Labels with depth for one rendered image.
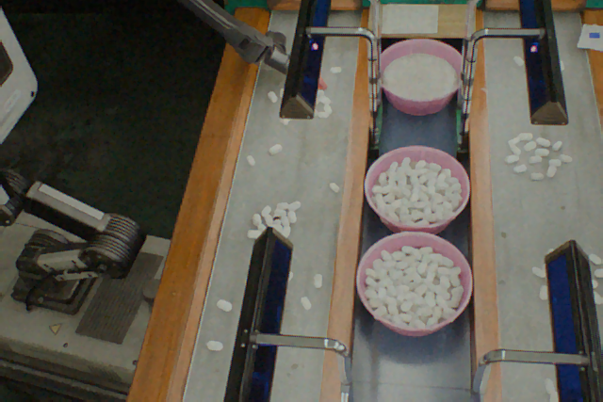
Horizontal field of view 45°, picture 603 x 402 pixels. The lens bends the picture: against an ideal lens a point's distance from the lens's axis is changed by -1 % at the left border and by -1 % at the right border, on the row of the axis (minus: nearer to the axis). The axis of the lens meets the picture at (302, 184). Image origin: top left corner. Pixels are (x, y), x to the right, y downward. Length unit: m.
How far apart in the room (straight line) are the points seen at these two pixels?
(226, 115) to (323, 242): 0.52
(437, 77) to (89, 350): 1.26
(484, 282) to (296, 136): 0.68
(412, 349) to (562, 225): 0.49
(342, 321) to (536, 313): 0.44
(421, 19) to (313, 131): 0.54
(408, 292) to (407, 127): 0.59
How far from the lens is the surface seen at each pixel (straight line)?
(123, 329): 2.12
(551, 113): 1.67
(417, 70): 2.25
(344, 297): 1.71
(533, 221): 1.90
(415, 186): 1.93
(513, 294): 1.77
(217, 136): 2.07
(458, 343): 1.77
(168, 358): 1.71
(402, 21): 2.35
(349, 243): 1.79
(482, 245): 1.80
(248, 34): 2.07
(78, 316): 2.19
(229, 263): 1.83
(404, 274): 1.78
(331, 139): 2.04
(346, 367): 1.32
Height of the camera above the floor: 2.24
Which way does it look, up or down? 51 degrees down
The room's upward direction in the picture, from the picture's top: 8 degrees counter-clockwise
